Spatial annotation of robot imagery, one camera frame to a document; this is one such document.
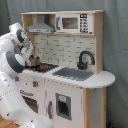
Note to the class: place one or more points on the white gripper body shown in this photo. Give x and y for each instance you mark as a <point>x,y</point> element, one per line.
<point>27,49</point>

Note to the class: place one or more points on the small metal pot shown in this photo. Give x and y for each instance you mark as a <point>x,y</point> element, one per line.
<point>33,61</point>

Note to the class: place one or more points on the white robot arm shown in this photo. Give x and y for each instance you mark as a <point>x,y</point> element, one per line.
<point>15,49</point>

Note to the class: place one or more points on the wooden toy kitchen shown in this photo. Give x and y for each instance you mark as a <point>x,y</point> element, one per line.
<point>63,49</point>

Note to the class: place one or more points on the grey range hood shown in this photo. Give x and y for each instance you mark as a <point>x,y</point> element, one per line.
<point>40,26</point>

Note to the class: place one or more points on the black toy stovetop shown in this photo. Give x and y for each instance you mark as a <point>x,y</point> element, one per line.
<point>42,67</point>

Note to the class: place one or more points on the red right stove knob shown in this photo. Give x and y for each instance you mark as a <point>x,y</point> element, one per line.
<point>35,84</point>

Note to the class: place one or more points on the toy microwave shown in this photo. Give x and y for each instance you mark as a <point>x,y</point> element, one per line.
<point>74,23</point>

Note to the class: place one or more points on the grey toy sink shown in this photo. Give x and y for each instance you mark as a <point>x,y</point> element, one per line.
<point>73,74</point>

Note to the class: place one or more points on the toy oven door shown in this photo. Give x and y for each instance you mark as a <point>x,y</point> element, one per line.
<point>33,104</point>

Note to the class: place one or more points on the black toy faucet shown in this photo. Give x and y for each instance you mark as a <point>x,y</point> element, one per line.
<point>83,63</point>

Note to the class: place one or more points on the toy fridge dispenser door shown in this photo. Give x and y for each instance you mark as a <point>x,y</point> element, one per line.
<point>64,108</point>

